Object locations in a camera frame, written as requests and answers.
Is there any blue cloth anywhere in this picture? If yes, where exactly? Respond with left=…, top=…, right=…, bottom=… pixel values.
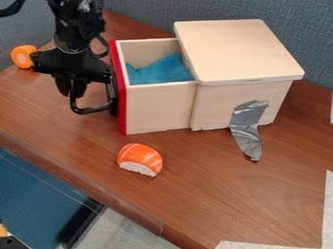
left=125, top=52, right=197, bottom=87

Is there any drawer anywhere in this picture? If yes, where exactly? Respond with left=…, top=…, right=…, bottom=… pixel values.
left=67, top=37, right=203, bottom=136

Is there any grey tape strip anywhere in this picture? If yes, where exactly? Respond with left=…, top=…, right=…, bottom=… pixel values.
left=227, top=99, right=271, bottom=162

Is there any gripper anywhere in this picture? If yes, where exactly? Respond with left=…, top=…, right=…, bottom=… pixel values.
left=28, top=47, right=115, bottom=99

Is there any cabinet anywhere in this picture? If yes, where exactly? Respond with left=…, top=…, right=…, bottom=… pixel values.
left=172, top=18, right=306, bottom=132

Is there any orange toy salmon sushi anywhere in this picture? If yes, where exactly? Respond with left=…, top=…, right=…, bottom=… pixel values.
left=115, top=143, right=165, bottom=178

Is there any orange toy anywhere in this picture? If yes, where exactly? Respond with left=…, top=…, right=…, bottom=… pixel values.
left=9, top=44, right=40, bottom=70

